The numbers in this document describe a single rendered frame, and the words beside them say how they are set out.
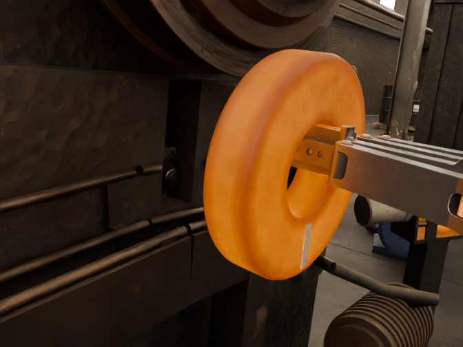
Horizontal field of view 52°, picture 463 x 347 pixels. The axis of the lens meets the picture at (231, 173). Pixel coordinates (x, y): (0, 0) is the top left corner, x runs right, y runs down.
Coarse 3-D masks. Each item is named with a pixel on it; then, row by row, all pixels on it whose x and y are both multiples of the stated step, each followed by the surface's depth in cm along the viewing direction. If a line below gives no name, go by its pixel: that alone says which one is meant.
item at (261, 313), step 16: (240, 288) 64; (256, 288) 65; (224, 304) 66; (240, 304) 64; (256, 304) 66; (224, 320) 67; (240, 320) 65; (256, 320) 67; (224, 336) 67; (240, 336) 65; (256, 336) 68
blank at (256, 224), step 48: (240, 96) 27; (288, 96) 27; (336, 96) 31; (240, 144) 26; (288, 144) 28; (240, 192) 26; (288, 192) 35; (336, 192) 35; (240, 240) 27; (288, 240) 31
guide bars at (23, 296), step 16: (192, 224) 53; (160, 240) 49; (112, 256) 45; (128, 256) 46; (80, 272) 42; (96, 272) 43; (32, 288) 39; (48, 288) 40; (0, 304) 37; (16, 304) 38
